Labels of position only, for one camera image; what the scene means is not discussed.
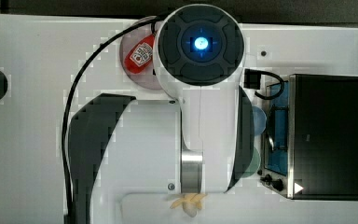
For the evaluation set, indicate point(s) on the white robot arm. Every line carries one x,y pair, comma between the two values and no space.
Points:
198,58

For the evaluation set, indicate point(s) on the red ketchup bottle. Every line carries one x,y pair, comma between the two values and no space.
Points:
140,55

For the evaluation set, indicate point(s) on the blue bowl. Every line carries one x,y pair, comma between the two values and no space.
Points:
260,120

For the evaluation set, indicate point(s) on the grey round plate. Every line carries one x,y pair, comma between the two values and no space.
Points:
147,78

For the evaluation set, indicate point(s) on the green mug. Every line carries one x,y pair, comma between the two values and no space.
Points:
254,164

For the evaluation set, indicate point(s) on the peeled banana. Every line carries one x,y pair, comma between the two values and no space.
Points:
190,202

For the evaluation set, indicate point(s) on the black toaster oven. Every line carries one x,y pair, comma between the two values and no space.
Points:
310,144

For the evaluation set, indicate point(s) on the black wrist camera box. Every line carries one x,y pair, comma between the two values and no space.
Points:
252,79

